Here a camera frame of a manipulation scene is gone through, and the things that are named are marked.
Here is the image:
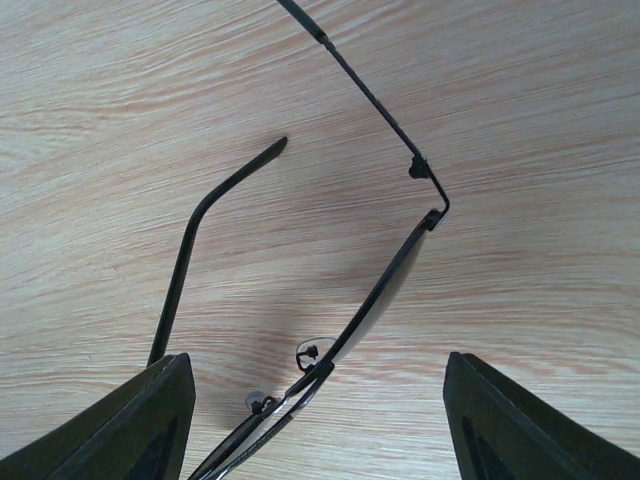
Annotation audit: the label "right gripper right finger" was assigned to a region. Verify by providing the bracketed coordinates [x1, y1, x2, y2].
[443, 352, 639, 479]

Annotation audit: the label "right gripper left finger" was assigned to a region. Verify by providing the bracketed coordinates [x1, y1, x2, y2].
[1, 353, 196, 479]

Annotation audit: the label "dark aviator sunglasses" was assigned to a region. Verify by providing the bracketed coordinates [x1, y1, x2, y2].
[147, 1, 450, 479]

